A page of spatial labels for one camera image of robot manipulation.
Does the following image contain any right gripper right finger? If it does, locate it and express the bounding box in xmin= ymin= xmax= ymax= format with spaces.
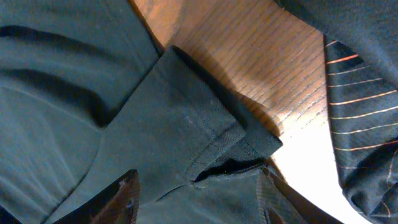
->
xmin=262 ymin=168 xmax=341 ymax=224

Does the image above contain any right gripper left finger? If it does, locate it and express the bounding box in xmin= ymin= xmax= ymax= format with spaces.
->
xmin=55 ymin=169 xmax=140 ymax=224

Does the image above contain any black polo shirt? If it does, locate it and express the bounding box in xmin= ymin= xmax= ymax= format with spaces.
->
xmin=1 ymin=0 xmax=282 ymax=223

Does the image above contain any dark patterned garment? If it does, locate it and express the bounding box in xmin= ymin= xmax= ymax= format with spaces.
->
xmin=279 ymin=0 xmax=397 ymax=223

